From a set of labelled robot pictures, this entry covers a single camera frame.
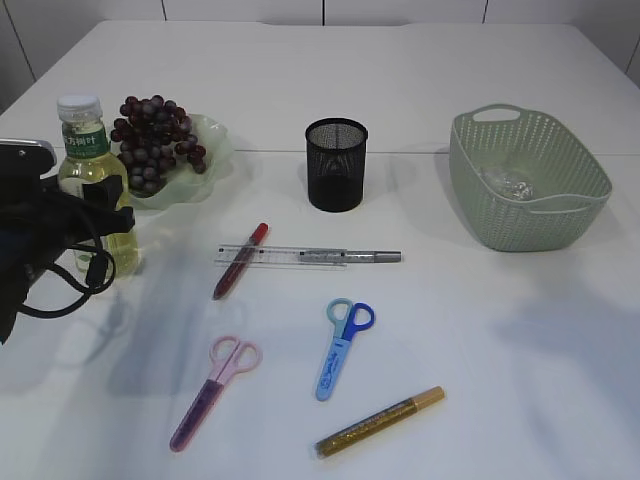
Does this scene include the black mesh pen holder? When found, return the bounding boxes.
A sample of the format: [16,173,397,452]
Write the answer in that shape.
[305,118,368,213]

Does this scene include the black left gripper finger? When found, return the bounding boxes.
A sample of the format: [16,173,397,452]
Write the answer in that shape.
[82,175,123,205]
[97,206,135,235]

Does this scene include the silver glitter marker pen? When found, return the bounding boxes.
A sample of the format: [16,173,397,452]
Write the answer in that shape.
[297,249,402,265]

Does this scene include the purple grape bunch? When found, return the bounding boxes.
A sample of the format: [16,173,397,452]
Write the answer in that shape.
[110,95,205,196]

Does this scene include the clear plastic sheet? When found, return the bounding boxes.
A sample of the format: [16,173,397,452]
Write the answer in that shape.
[481,166,534,201]

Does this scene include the gold glitter marker pen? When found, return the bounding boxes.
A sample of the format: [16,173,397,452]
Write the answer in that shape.
[314,386,446,458]

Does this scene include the blue capped scissors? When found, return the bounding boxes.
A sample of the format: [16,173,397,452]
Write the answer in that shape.
[315,298,376,401]

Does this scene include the green plastic woven basket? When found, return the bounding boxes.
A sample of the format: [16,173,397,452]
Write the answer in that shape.
[449,104,613,252]

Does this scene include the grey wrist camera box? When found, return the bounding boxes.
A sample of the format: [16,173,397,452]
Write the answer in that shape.
[0,139,57,179]

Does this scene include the green wavy glass plate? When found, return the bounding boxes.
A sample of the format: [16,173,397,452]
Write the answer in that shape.
[130,114,234,210]

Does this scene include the yellow tea bottle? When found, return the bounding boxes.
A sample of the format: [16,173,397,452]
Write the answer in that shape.
[57,95,139,277]

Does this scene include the clear plastic ruler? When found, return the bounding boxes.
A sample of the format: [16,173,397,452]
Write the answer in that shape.
[213,244,347,268]

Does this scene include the red marker pen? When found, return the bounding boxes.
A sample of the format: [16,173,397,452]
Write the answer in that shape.
[212,222,269,300]

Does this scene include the pink purple capped scissors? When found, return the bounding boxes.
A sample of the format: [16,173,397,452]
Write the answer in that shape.
[169,335,262,453]

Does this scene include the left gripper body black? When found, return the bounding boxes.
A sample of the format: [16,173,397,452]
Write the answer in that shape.
[1,189,100,342]

